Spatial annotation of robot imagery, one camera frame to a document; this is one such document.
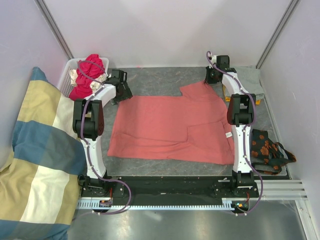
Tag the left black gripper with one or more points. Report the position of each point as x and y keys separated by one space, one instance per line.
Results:
x=127 y=94

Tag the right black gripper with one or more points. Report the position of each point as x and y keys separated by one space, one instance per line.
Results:
x=206 y=79

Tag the salmon pink t shirt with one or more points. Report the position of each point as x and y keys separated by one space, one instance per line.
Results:
x=192 y=127

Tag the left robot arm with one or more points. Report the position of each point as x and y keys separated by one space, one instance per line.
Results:
x=88 y=123

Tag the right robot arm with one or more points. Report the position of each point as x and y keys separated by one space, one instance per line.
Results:
x=241 y=114

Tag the cream t shirt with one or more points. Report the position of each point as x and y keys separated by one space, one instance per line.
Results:
x=72 y=76

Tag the magenta t shirt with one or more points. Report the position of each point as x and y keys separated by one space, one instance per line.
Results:
x=90 y=68

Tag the white plastic laundry basket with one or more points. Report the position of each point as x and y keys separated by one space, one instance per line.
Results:
x=64 y=84

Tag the floral dark bag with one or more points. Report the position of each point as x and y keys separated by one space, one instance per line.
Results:
x=271 y=156

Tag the blue yellow checked pillow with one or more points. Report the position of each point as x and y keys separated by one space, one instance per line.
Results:
x=39 y=187

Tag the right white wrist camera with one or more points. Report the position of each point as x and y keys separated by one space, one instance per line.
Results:
x=213 y=58

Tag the right aluminium frame post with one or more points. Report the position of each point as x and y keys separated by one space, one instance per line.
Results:
x=290 y=9

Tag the aluminium frame post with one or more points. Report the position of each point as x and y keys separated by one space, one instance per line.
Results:
x=46 y=13
x=290 y=9

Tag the left aluminium frame post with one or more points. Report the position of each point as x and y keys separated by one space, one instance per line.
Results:
x=46 y=13

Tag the grey slotted cable duct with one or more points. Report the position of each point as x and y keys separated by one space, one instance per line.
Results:
x=103 y=204

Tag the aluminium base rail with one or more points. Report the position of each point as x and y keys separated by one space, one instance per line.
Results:
x=279 y=190

